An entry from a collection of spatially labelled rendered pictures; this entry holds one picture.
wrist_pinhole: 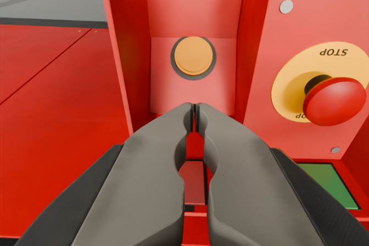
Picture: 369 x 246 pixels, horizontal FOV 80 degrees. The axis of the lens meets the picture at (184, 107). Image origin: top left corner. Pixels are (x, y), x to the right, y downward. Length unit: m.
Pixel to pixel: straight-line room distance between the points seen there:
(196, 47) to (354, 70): 0.13
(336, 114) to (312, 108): 0.02
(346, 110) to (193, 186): 0.13
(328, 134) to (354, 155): 0.21
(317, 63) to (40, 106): 0.46
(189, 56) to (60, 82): 0.41
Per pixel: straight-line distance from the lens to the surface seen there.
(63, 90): 0.54
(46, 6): 1.11
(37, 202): 0.35
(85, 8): 1.04
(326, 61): 0.19
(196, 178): 0.21
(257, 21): 0.18
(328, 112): 0.18
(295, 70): 0.19
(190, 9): 0.23
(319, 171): 0.25
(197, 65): 0.22
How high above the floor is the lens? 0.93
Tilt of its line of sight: 54 degrees down
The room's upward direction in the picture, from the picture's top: 177 degrees counter-clockwise
